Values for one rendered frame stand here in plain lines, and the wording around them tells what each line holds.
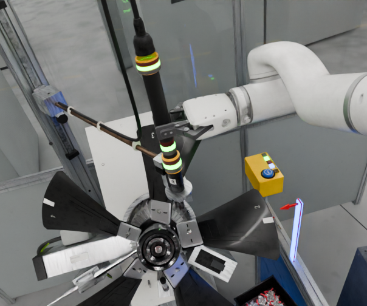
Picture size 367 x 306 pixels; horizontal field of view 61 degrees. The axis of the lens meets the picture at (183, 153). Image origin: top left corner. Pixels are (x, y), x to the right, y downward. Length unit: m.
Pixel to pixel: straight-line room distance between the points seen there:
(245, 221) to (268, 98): 0.43
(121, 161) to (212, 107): 0.57
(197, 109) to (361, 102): 0.32
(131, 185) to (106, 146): 0.17
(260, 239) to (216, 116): 0.45
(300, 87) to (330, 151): 1.53
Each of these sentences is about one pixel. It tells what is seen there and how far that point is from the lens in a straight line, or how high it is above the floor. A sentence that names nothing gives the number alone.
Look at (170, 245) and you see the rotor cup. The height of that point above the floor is 1.22.
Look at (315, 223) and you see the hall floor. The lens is 2.48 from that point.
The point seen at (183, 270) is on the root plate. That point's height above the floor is 1.09.
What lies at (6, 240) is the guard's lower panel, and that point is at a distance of 2.08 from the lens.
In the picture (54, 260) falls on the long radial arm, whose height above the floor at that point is 1.13.
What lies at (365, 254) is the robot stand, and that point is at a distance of 1.26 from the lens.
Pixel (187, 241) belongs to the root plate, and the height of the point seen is 1.19.
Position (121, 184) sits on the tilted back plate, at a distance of 1.15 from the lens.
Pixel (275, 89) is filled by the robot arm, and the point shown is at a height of 1.61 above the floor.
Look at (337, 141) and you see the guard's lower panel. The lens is 2.06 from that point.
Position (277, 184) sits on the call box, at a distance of 1.27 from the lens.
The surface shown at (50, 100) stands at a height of 1.48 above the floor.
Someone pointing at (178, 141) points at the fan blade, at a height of 1.42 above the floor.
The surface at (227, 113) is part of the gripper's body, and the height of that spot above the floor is 1.60.
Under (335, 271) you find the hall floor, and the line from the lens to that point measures 2.30.
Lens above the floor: 1.95
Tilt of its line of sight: 40 degrees down
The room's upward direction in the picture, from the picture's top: 12 degrees counter-clockwise
